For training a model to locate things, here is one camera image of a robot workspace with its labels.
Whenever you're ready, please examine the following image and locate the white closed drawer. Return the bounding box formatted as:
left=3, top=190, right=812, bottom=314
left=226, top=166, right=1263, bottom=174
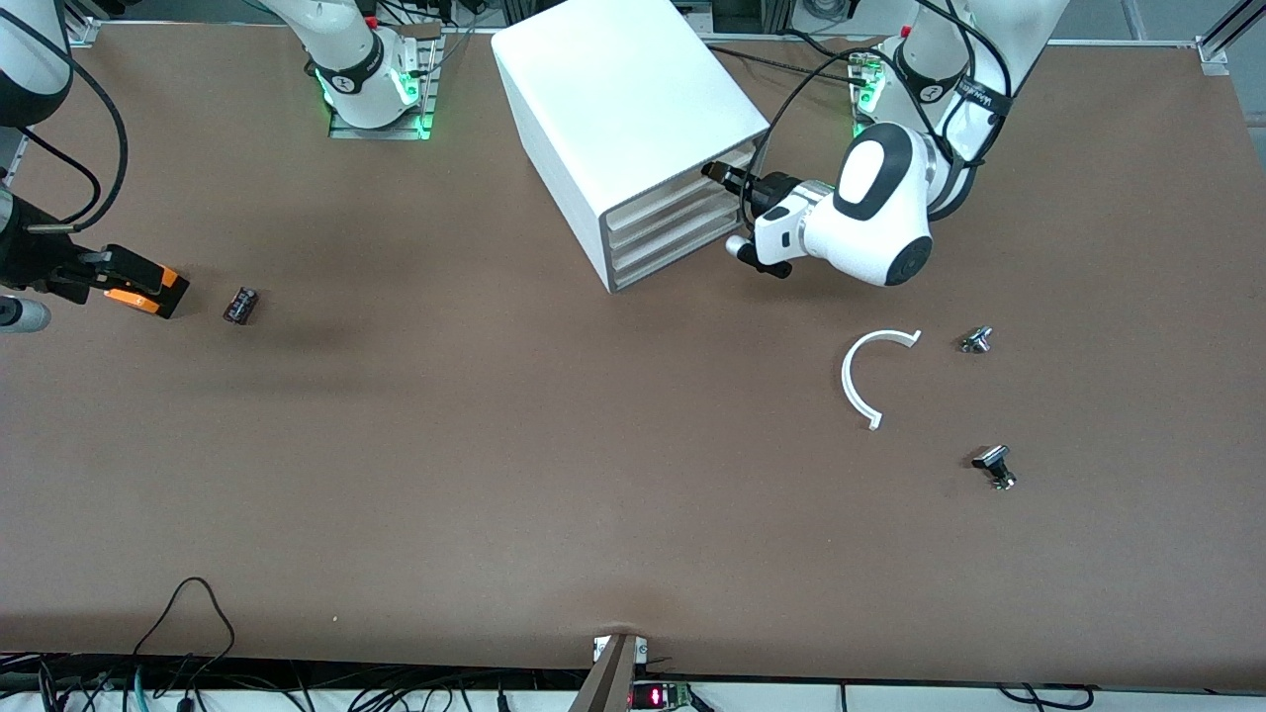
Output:
left=608, top=193, right=745, bottom=263
left=610, top=220, right=741, bottom=290

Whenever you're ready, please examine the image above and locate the white curved plastic arc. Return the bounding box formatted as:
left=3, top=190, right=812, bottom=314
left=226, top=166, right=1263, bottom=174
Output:
left=842, top=328, right=923, bottom=431

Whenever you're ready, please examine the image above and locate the black-headed metal bolt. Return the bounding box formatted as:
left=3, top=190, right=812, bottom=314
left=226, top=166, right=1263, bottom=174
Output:
left=971, top=445, right=1018, bottom=491

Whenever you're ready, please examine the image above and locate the small red LED device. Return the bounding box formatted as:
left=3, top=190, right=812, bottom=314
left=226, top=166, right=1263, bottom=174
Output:
left=630, top=680, right=698, bottom=711

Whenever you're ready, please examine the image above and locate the orange black button enclosure box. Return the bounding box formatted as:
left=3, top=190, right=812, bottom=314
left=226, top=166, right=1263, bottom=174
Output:
left=104, top=265, right=190, bottom=319

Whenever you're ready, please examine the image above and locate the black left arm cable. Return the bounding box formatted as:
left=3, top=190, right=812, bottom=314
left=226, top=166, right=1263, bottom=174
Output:
left=762, top=0, right=1015, bottom=199

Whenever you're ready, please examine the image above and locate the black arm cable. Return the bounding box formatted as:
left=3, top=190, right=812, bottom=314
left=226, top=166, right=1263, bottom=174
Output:
left=0, top=40, right=130, bottom=230
left=762, top=0, right=1015, bottom=199

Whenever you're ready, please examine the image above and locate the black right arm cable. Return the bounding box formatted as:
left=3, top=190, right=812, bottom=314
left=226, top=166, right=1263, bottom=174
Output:
left=0, top=40, right=130, bottom=230

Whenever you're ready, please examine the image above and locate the black braided table cable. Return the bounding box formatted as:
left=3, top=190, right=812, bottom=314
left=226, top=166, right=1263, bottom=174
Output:
left=707, top=42, right=871, bottom=75

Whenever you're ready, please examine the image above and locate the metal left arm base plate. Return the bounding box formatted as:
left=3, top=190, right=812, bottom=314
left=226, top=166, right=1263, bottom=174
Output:
left=851, top=51, right=891, bottom=139

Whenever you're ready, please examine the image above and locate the aluminium frame rail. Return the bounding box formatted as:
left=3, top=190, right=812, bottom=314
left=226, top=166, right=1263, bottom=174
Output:
left=1195, top=0, right=1266, bottom=75
left=61, top=0, right=100, bottom=48

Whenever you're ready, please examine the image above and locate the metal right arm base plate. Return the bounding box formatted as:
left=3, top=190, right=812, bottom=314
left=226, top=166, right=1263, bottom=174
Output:
left=328, top=22, right=443, bottom=141

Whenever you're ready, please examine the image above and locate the thin black looped cable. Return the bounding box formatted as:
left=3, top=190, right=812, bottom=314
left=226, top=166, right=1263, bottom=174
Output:
left=132, top=577, right=236, bottom=688

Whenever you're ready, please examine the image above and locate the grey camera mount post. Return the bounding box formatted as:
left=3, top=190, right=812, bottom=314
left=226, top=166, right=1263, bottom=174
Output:
left=569, top=633, right=649, bottom=712

